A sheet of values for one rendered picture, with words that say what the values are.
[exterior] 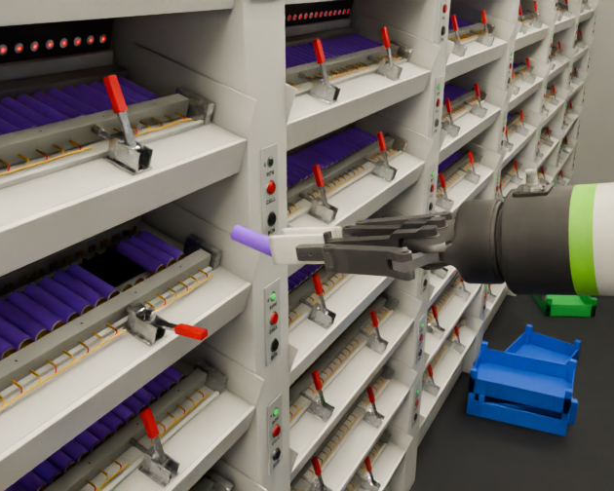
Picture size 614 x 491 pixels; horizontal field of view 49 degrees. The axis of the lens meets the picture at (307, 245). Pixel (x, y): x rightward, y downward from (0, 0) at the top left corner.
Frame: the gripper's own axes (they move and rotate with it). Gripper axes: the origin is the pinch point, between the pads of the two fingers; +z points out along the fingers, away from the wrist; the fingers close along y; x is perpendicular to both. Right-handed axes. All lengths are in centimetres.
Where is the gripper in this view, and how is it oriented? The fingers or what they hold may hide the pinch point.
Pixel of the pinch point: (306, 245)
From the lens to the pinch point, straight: 69.8
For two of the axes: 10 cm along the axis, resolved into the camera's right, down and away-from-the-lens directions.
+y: -4.7, 3.3, -8.2
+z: -8.7, 0.2, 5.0
